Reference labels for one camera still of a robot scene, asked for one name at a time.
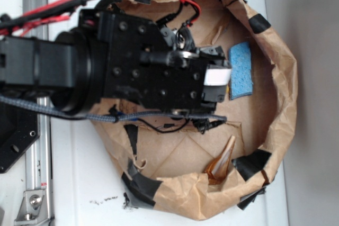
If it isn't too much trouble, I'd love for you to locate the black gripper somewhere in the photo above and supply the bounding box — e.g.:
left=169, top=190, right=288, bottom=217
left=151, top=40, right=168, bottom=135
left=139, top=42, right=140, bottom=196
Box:
left=78, top=9, right=231, bottom=114

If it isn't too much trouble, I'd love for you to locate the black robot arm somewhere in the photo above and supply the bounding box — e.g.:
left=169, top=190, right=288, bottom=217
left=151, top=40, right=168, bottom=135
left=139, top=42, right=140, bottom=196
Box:
left=1, top=9, right=231, bottom=116

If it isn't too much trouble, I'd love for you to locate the blue sponge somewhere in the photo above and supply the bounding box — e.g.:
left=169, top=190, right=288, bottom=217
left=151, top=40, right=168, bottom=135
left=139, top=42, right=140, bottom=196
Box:
left=228, top=42, right=253, bottom=100

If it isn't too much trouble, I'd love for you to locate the amber plastic wrapper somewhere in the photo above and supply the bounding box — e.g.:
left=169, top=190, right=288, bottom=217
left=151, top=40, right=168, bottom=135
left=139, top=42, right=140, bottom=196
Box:
left=204, top=135, right=236, bottom=185

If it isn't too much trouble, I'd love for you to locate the brown paper bag bin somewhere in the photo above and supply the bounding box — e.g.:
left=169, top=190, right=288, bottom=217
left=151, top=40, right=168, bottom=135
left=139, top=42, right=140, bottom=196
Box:
left=94, top=0, right=298, bottom=220

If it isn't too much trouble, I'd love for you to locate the grey braided cable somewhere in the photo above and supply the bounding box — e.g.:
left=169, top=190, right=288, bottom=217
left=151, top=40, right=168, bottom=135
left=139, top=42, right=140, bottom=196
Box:
left=0, top=95, right=228, bottom=124

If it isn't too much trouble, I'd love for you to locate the aluminium extrusion rail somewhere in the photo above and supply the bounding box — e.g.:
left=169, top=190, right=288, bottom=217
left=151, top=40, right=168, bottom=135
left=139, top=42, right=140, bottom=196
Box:
left=23, top=0, right=55, bottom=225

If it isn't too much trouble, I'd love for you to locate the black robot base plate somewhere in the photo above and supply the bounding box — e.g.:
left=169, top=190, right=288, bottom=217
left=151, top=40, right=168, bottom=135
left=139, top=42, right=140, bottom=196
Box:
left=0, top=103, right=40, bottom=174

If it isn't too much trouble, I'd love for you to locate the metal corner bracket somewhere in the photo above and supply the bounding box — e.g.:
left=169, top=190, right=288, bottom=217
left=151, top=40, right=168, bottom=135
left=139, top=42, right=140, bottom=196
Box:
left=14, top=189, right=48, bottom=225

